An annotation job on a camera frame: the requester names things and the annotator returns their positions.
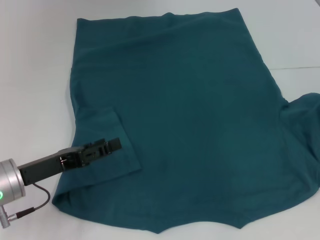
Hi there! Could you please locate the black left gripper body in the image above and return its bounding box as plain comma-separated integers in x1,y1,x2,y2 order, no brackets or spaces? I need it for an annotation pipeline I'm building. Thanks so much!
19,146,85,187

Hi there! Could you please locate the left gripper cable with plug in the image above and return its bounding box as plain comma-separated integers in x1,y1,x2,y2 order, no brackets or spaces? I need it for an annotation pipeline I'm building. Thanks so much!
0,183,53,224

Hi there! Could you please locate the teal blue t-shirt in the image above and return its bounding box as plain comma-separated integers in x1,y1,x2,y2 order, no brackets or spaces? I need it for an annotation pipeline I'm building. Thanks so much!
51,8,320,235

